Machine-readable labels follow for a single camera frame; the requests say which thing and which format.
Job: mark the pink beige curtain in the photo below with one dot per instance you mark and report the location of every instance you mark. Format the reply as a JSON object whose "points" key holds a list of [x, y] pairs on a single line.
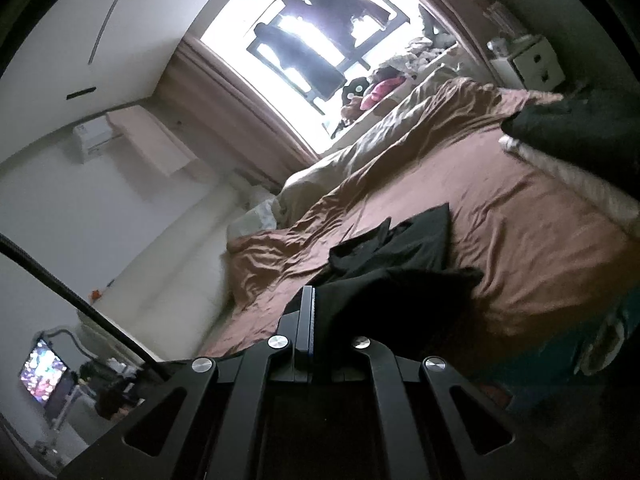
{"points": [[225, 110], [465, 20]]}

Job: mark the pink plush toy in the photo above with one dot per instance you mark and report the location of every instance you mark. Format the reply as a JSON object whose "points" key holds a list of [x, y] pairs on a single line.
{"points": [[377, 92]]}

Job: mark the lit computer monitor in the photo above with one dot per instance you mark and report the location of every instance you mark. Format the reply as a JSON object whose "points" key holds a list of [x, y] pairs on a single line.
{"points": [[42, 370]]}

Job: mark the white pillow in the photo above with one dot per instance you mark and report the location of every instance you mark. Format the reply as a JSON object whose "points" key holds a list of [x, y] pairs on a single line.
{"points": [[252, 220]]}

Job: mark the brown plush toy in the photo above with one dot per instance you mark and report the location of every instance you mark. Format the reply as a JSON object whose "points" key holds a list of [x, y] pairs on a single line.
{"points": [[350, 112]]}

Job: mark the dark hanging garment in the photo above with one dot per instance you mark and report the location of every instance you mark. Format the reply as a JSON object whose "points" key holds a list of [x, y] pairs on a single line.
{"points": [[365, 0], [305, 60], [325, 20]]}

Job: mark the white nightstand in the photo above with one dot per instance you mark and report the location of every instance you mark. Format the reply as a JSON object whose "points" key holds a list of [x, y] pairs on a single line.
{"points": [[540, 60]]}

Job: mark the bed with brown sheet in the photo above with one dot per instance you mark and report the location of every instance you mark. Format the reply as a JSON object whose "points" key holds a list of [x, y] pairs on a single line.
{"points": [[500, 240]]}

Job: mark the black plush toy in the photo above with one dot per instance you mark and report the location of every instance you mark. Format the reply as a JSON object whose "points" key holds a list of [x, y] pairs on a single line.
{"points": [[354, 90]]}

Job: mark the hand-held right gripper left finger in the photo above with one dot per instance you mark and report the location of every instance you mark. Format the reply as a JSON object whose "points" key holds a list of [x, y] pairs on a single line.
{"points": [[312, 320]]}

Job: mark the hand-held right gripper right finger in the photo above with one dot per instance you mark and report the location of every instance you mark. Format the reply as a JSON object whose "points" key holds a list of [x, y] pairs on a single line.
{"points": [[332, 360]]}

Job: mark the brown beige duvet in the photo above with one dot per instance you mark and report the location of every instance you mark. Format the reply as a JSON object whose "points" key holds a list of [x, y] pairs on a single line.
{"points": [[390, 125]]}

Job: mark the teal printed mattress cover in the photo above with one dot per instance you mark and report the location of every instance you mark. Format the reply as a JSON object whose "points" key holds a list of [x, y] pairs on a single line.
{"points": [[550, 380]]}

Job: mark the cluttered desk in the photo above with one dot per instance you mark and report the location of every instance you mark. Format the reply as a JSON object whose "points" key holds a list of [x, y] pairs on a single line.
{"points": [[110, 390]]}

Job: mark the black shirt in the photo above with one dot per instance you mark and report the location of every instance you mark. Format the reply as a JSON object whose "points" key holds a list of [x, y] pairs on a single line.
{"points": [[400, 300]]}

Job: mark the hanging dark clothes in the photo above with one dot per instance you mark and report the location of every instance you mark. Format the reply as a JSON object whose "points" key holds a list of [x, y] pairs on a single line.
{"points": [[362, 62]]}

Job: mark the white padded headboard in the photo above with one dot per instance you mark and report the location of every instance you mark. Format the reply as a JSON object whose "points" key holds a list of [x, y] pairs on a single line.
{"points": [[165, 285]]}

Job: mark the folded black garment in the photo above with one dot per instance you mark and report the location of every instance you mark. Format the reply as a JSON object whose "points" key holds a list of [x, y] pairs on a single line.
{"points": [[575, 130]]}

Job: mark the pile of light clothes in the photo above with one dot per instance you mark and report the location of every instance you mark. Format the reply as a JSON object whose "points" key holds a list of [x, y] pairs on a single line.
{"points": [[415, 57]]}

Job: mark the folded white cloth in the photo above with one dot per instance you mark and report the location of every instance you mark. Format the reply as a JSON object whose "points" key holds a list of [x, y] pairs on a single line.
{"points": [[590, 190]]}

